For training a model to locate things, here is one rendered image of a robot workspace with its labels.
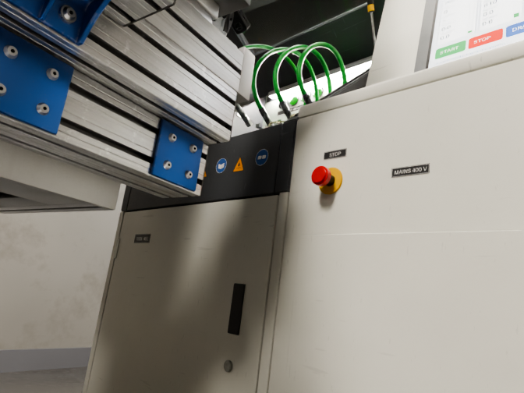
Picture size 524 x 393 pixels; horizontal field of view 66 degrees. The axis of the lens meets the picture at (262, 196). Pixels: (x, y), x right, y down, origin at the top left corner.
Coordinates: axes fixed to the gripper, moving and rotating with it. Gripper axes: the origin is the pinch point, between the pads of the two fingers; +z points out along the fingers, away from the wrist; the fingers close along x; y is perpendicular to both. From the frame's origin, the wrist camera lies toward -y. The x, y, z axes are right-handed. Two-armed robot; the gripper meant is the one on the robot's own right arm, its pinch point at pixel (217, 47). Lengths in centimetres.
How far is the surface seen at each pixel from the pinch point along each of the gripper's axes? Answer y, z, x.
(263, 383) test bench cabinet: -3, 79, 28
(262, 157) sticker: -2.6, 34.0, 20.2
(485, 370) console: -3, 69, 64
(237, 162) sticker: -2.6, 34.1, 12.1
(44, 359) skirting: -48, 116, -192
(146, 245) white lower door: -3, 54, -21
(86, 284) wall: -65, 69, -196
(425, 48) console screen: -30, 0, 44
